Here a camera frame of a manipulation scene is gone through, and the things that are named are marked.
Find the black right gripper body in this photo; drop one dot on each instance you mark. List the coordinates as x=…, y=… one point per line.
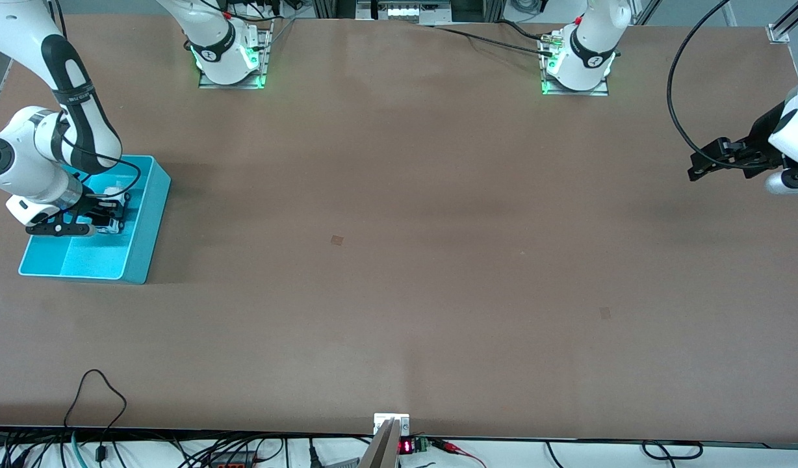
x=95, y=205

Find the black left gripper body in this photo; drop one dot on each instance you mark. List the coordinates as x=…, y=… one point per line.
x=759, y=139

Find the white toy jeep black roof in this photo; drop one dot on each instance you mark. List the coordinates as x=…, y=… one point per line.
x=113, y=190

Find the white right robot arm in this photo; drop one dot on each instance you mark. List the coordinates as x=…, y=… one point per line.
x=22, y=162

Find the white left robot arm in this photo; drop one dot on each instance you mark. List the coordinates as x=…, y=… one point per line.
x=591, y=39

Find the cyan plastic bin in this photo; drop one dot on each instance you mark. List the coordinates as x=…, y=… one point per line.
x=139, y=247

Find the orange black power strip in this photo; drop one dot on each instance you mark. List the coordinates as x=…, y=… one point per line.
x=233, y=463

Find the silver box white ports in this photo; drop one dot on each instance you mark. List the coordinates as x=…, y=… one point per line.
x=405, y=12

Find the red digit display module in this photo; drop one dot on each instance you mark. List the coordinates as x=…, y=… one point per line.
x=407, y=446

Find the aluminium frame profile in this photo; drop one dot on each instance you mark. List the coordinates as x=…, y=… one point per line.
x=779, y=32

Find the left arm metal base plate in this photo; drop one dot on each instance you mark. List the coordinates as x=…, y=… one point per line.
x=594, y=93

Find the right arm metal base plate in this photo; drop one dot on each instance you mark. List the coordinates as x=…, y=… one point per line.
x=267, y=58

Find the grey camera mount bar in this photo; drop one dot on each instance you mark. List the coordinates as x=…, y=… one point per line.
x=381, y=448

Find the white mount bracket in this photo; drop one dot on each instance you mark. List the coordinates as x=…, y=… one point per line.
x=403, y=424

